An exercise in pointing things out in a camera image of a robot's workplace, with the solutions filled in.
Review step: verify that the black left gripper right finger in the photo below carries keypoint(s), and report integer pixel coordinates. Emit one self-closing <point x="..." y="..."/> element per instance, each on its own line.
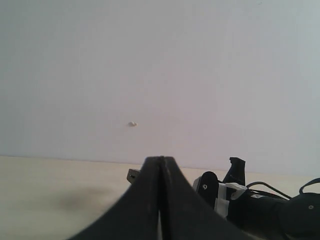
<point x="184" y="215"/>

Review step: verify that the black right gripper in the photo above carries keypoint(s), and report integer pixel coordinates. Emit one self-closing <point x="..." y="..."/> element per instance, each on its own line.
<point x="230" y="198"/>

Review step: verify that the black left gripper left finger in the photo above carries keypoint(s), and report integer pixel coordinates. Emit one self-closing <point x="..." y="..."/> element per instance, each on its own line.
<point x="135" y="216"/>

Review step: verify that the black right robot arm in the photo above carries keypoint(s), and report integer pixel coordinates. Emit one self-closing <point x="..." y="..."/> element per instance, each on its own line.
<point x="304" y="221"/>

